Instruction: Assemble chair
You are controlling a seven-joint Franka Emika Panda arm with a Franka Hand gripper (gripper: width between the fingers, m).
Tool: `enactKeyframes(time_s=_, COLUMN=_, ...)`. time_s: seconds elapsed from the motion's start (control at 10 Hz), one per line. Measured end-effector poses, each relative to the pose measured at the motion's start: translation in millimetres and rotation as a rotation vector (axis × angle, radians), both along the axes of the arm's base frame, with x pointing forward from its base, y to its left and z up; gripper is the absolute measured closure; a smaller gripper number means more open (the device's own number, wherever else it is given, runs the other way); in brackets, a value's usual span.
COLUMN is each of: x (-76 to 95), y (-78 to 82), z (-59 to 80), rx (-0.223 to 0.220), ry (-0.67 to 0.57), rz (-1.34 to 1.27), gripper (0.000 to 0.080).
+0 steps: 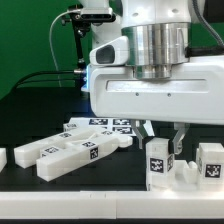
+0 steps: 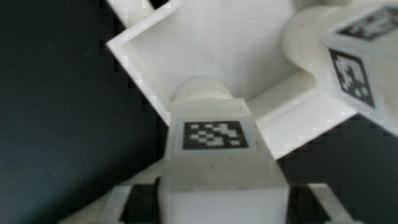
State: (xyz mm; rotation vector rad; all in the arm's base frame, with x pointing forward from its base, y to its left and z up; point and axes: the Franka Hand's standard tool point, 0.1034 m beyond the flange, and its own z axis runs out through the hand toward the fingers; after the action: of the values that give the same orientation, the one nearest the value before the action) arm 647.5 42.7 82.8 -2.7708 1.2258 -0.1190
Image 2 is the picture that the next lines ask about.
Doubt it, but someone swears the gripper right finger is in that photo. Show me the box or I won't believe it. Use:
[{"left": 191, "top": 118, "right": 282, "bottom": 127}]
[{"left": 285, "top": 183, "right": 362, "bottom": 224}]

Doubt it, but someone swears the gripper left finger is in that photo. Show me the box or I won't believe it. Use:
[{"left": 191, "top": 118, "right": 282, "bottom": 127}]
[{"left": 58, "top": 178, "right": 161, "bottom": 224}]

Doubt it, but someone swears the white chair leg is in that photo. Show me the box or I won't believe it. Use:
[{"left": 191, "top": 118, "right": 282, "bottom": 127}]
[
  {"left": 282, "top": 0, "right": 398, "bottom": 136},
  {"left": 157, "top": 78, "right": 289, "bottom": 224}
]

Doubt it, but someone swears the white chair seat block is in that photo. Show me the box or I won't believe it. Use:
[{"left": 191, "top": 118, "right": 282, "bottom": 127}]
[{"left": 104, "top": 0, "right": 354, "bottom": 157}]

